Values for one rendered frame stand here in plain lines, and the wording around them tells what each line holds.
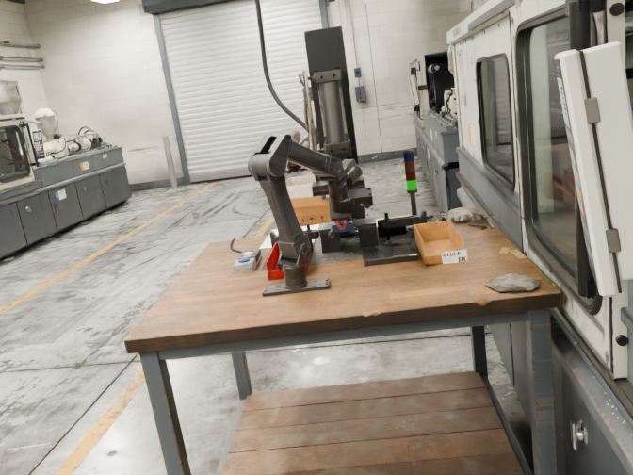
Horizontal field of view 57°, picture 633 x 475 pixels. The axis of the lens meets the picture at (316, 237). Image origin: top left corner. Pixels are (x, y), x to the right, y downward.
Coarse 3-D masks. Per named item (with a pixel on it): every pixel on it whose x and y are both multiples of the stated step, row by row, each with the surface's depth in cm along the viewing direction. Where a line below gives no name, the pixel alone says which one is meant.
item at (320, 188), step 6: (360, 180) 199; (312, 186) 201; (318, 186) 201; (324, 186) 201; (354, 186) 200; (360, 186) 200; (312, 192) 201; (318, 192) 201; (324, 192) 201; (324, 198) 210
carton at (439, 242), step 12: (420, 228) 199; (432, 228) 199; (444, 228) 199; (420, 240) 182; (432, 240) 200; (444, 240) 199; (456, 240) 185; (420, 252) 187; (432, 252) 188; (444, 252) 187; (456, 252) 176; (432, 264) 177
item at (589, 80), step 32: (576, 64) 84; (608, 64) 84; (576, 96) 86; (608, 96) 85; (576, 128) 87; (608, 128) 86; (576, 160) 89; (608, 160) 87; (576, 192) 103; (608, 192) 88; (608, 224) 89; (608, 256) 90; (608, 288) 92
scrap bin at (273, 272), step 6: (276, 246) 206; (270, 252) 195; (276, 252) 204; (270, 258) 191; (276, 258) 203; (270, 264) 190; (276, 264) 200; (306, 264) 189; (270, 270) 188; (276, 270) 184; (282, 270) 184; (306, 270) 187; (270, 276) 184; (276, 276) 184; (282, 276) 184
